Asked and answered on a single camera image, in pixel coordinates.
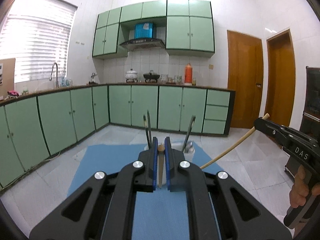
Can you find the orange thermos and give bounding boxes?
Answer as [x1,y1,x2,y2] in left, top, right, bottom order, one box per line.
[184,63,193,86]

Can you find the person's right hand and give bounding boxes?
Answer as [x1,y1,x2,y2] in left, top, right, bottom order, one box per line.
[289,165,309,208]

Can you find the green lower kitchen cabinets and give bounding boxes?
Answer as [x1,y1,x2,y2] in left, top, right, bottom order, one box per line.
[1,84,235,187]

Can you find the small kettle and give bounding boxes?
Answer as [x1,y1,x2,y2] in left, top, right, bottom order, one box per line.
[88,73,97,85]

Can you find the small silver spoon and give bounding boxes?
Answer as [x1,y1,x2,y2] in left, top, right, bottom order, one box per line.
[184,141,193,153]

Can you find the blue box on hood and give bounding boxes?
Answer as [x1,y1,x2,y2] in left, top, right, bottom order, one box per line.
[135,22,155,38]

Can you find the wooden door right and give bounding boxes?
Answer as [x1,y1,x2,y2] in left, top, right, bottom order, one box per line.
[265,30,296,126]

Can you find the wooden door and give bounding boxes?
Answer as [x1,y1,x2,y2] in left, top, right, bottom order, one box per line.
[265,30,296,126]
[227,30,264,128]

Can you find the white cooking pot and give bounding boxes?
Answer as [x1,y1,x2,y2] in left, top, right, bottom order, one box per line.
[125,69,138,83]

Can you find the black wok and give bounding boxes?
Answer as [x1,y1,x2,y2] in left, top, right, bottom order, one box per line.
[143,72,160,83]

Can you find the black plastic spoon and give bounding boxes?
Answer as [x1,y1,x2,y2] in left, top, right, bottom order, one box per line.
[143,114,151,149]

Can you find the white window blinds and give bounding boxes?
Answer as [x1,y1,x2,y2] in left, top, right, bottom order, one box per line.
[1,0,77,83]

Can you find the green upper kitchen cabinets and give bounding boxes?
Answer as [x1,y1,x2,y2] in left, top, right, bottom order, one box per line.
[92,0,215,59]

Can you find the wooden chopstick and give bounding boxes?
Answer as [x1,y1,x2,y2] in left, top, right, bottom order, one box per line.
[158,144,165,189]
[199,128,272,170]

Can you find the cardboard box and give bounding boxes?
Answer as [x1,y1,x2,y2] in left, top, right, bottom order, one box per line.
[0,58,16,100]

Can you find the dark appliance at right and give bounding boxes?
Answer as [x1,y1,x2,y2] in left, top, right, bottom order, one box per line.
[285,65,320,178]

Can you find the green kitchen cabinets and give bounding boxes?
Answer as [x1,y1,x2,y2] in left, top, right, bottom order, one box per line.
[92,0,215,59]
[1,84,235,187]

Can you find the black range hood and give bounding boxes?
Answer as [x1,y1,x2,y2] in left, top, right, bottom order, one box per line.
[120,38,165,51]

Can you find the red cloth on counter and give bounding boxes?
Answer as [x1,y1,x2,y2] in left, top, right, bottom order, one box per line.
[7,90,20,98]

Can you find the white plastic utensil holder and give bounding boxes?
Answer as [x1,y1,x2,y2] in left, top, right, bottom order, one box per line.
[153,137,195,191]

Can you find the chrome kitchen faucet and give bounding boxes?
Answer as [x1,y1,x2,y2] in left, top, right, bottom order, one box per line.
[49,62,59,88]

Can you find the grey chopstick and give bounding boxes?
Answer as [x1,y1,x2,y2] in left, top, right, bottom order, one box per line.
[182,115,196,153]

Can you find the wooden door left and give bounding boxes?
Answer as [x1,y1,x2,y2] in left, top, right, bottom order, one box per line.
[227,30,264,128]

